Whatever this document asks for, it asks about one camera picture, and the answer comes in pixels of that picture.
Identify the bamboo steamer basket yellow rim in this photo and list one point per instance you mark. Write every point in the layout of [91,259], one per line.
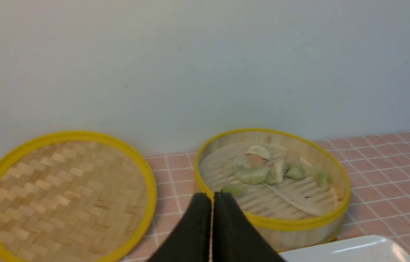
[288,234]

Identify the green dumpling right edge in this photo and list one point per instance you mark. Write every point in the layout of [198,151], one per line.
[321,177]

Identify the green dumpling centre left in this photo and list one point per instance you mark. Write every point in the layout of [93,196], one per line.
[253,176]

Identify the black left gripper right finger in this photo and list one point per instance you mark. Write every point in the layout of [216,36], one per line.
[234,239]

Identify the green dumpling centre right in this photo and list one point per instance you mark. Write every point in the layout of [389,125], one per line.
[296,173]

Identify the bamboo steamer lid yellow rim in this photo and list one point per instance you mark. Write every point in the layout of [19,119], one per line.
[74,196]

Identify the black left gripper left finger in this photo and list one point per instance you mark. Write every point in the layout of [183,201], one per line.
[189,241]

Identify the pink dumpling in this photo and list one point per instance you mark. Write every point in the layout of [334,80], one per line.
[255,161]

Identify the white square plate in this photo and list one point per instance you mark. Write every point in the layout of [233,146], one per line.
[369,248]

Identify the small green dumpling left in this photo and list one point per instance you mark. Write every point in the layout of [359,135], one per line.
[233,189]

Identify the white dumpling centre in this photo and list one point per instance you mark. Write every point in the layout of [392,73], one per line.
[278,169]

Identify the white dumpling top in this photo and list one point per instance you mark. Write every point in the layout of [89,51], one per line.
[259,151]

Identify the white dumpling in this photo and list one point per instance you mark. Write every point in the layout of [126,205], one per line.
[259,151]
[278,169]

